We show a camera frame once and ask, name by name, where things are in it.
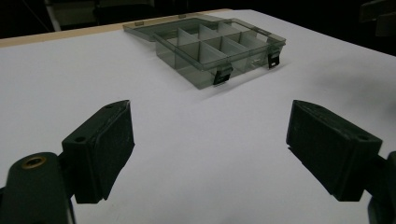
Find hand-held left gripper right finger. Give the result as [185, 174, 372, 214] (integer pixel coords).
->
[285, 99, 383, 203]

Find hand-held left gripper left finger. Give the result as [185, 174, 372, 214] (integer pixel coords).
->
[61, 99, 135, 204]

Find transparent grey compartment box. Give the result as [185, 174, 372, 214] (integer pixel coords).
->
[122, 13, 287, 91]

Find white metal stand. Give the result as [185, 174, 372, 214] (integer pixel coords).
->
[44, 0, 63, 32]

